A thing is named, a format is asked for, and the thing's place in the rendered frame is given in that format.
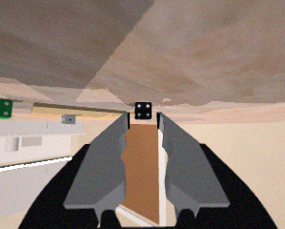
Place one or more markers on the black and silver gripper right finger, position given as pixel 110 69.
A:
pixel 197 179

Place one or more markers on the black die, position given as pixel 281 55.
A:
pixel 143 110

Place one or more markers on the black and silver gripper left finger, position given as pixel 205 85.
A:
pixel 92 181

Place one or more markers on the tan flat mat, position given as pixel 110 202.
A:
pixel 52 110

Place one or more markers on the green die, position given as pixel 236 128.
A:
pixel 5 108

